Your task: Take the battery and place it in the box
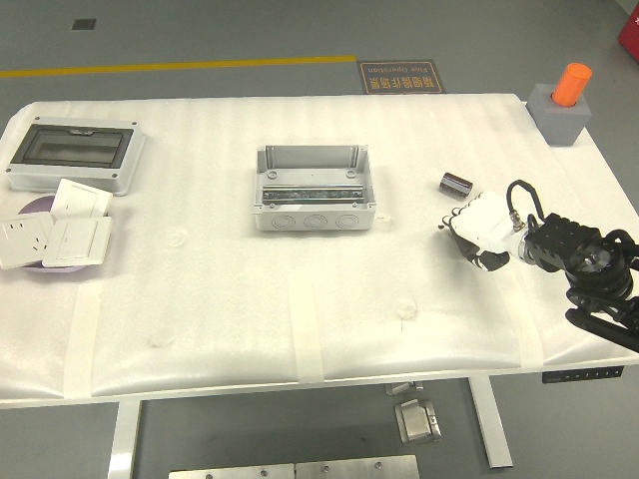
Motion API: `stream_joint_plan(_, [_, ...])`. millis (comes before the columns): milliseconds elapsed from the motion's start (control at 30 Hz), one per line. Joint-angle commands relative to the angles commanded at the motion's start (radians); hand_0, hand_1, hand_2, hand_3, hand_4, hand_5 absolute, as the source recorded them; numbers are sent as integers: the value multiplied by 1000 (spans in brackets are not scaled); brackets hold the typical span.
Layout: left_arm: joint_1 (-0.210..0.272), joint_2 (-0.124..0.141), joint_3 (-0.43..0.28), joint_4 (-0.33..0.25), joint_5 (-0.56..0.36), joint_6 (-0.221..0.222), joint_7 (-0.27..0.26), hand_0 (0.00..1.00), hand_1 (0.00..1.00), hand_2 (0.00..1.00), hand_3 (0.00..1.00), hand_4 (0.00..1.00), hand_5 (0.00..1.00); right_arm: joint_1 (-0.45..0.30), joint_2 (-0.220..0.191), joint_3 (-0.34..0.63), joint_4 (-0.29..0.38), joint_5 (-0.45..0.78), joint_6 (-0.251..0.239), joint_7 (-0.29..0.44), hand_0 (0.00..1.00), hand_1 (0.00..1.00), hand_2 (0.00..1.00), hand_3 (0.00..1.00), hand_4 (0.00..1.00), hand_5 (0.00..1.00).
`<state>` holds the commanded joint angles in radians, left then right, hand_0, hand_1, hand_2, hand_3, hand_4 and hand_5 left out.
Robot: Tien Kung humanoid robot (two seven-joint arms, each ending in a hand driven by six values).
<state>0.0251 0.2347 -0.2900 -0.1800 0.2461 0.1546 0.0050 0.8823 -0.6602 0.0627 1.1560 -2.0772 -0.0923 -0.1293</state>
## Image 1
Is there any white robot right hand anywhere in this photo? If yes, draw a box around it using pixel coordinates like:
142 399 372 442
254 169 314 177
437 190 525 273

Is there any dark brown cylindrical battery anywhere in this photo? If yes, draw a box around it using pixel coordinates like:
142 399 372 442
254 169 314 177
438 172 473 200

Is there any grey junction box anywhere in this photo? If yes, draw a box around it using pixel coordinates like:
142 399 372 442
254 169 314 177
252 143 376 233

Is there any grey box with clear cover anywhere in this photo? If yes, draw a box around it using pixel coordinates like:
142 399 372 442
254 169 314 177
5 116 147 197

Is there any white tape strip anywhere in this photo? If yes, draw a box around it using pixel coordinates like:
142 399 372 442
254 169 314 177
491 268 545 370

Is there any grey block holder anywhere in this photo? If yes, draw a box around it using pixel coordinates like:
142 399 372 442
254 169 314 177
526 82 593 148

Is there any orange cylinder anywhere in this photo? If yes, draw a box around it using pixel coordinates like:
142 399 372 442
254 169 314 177
550 62 593 108

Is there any brown floor sign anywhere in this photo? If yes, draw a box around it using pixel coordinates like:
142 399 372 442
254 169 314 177
356 60 445 95

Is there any black table control panel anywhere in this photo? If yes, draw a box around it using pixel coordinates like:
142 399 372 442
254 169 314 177
542 366 626 384

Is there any white table leg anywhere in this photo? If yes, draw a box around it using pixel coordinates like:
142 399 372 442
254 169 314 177
468 377 514 469
107 400 144 479

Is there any red object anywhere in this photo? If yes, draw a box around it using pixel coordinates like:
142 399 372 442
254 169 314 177
617 0 639 62

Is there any metal plate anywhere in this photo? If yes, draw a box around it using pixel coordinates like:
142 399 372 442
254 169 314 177
168 463 296 479
295 454 420 479

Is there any white foam mat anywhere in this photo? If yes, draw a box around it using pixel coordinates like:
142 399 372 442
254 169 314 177
0 93 639 400

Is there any purple round plate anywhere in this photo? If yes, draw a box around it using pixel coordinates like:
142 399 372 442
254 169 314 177
16 195 91 275

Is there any white socket panel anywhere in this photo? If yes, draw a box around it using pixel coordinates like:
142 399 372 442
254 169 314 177
0 213 55 271

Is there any small metal bracket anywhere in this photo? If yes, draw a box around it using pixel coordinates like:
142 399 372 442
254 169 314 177
383 381 425 396

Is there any large metal bracket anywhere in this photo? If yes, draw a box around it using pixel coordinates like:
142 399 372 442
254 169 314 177
393 397 443 445

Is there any white switch panel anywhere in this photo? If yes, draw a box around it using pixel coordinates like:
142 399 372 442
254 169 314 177
41 216 114 268
51 178 113 220

